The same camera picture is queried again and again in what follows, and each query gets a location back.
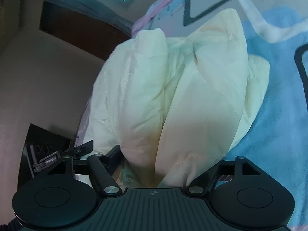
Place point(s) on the light pink blanket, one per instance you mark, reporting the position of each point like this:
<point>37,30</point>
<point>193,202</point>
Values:
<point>142,22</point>

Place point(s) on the brown wooden door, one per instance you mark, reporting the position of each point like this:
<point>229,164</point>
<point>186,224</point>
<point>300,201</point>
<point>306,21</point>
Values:
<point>79,28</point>

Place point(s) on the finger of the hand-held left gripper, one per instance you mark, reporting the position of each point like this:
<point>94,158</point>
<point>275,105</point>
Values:
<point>79,149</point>

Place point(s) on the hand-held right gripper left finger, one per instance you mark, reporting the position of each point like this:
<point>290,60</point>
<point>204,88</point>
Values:
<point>99,172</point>

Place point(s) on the pink and blue printed bedsheet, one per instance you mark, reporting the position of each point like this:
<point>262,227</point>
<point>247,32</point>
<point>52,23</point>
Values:
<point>276,125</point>

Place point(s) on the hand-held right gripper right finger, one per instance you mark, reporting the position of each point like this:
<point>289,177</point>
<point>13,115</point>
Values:
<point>211,175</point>

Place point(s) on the cream puffer jacket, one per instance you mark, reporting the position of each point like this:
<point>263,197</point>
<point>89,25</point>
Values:
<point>173,89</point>

